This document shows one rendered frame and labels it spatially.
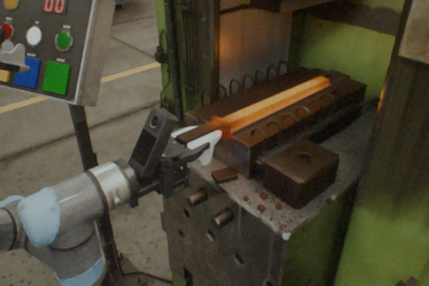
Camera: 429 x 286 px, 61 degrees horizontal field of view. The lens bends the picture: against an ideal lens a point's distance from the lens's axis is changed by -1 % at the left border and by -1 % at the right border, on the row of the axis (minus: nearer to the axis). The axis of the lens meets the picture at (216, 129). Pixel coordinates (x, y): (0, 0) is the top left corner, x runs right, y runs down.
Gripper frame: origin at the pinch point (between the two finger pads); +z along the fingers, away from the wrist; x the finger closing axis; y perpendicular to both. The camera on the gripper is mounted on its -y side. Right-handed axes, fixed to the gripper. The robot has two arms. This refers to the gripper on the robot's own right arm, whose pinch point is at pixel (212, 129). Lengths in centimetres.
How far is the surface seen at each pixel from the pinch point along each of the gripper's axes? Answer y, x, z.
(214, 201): 13.3, 4.4, -3.3
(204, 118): 1.4, -6.3, 3.0
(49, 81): 0.4, -45.1, -15.0
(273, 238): 11.6, 19.4, -3.3
